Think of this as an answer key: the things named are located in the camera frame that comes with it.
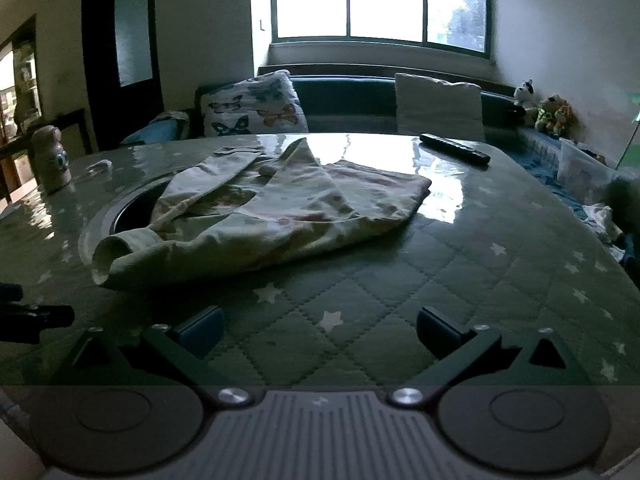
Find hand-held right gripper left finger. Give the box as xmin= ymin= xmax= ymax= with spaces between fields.
xmin=72 ymin=305 xmax=253 ymax=407

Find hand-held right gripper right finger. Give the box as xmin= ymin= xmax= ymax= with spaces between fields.
xmin=389 ymin=306 xmax=593 ymax=407

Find pile of clothes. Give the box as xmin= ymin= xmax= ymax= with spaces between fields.
xmin=582 ymin=175 xmax=640 ymax=261

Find round black table insert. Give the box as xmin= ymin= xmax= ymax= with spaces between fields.
xmin=80 ymin=170 xmax=177 ymax=267

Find stacked cardboard boxes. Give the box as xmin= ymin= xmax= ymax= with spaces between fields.
xmin=31 ymin=125 xmax=72 ymax=196

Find black remote control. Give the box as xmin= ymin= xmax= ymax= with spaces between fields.
xmin=419 ymin=132 xmax=492 ymax=165

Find blue cushion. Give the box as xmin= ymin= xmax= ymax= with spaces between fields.
xmin=120 ymin=122 xmax=182 ymax=147

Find dark wooden shelf cabinet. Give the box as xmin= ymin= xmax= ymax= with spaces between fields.
xmin=0 ymin=15 xmax=42 ymax=202

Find clear plastic bag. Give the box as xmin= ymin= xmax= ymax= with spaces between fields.
xmin=557 ymin=139 xmax=619 ymax=202

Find dark door with glass pane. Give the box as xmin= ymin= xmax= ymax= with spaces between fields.
xmin=81 ymin=0 xmax=166 ymax=152

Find green plush toy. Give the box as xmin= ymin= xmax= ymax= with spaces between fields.
xmin=535 ymin=105 xmax=557 ymax=134

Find teal sofa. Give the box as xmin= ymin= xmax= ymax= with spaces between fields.
xmin=120 ymin=62 xmax=640 ymax=266

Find orange plush toy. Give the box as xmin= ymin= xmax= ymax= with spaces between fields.
xmin=549 ymin=94 xmax=577 ymax=139

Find black and white plush toy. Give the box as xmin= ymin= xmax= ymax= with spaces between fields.
xmin=512 ymin=79 xmax=539 ymax=111

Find green framed window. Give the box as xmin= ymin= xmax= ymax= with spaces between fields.
xmin=270 ymin=0 xmax=493 ymax=56

